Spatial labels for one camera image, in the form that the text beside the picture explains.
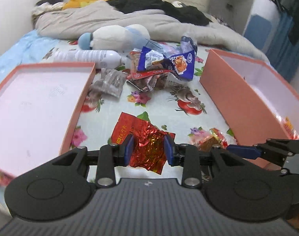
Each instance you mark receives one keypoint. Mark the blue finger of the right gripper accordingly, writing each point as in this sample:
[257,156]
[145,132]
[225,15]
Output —
[246,152]

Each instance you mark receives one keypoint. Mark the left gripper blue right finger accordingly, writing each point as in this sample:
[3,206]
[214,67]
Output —
[169,149]

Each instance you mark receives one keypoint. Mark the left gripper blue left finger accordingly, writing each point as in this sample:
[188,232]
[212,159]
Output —
[128,148]

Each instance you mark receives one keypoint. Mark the red foil wrapper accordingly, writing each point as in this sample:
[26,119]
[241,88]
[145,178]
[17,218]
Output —
[148,147]

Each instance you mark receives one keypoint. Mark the white brown snack bag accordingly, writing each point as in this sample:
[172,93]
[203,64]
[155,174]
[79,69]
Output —
[159,81]

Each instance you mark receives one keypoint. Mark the silver foil packet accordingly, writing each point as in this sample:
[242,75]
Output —
[111,82]

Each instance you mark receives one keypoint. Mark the red strip snack packet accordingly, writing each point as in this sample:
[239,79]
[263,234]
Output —
[145,74]

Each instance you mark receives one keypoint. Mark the blue snack bag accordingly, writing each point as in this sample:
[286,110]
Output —
[183,64]

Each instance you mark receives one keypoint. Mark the orange corn snack packet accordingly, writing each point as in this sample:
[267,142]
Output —
[289,128]

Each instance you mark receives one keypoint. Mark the small gold red candy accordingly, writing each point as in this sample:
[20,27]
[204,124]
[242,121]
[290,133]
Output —
[204,140]

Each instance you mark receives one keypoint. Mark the floral bed sheet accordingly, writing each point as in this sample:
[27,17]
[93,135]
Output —
[175,110]

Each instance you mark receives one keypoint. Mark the pink gift box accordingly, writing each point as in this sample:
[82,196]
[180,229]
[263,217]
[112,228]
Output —
[251,96]

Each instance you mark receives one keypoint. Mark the white spray bottle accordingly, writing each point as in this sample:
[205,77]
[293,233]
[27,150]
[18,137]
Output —
[108,59]

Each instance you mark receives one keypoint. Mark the blue curtain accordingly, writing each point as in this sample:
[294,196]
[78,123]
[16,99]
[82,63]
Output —
[282,54]

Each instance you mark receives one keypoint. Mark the pink box lid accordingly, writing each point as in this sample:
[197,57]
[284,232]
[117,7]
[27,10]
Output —
[39,108]

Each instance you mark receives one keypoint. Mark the clear plastic bag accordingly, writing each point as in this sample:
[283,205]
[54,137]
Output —
[187,43]

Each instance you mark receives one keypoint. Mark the white blue plush toy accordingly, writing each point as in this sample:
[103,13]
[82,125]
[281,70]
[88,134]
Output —
[116,38]

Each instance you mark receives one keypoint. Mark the grey quilt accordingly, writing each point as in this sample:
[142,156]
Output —
[71,23]

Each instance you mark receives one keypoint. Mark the light blue blanket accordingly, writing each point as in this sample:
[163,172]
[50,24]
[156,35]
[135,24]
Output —
[31,48]

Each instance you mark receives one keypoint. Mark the black clothes pile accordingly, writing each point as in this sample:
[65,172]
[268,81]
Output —
[185,14]

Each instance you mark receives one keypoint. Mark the yellow pillow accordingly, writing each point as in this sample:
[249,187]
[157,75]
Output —
[75,4]

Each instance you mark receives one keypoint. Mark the white grey wardrobe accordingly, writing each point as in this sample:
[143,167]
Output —
[238,13]

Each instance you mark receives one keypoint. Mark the clothes heap by wall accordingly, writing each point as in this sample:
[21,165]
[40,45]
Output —
[43,6]

